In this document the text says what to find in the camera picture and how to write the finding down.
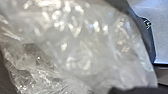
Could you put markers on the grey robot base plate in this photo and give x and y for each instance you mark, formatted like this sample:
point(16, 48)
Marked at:
point(150, 40)

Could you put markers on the clear plastic bag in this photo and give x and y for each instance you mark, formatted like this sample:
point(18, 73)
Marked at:
point(66, 50)

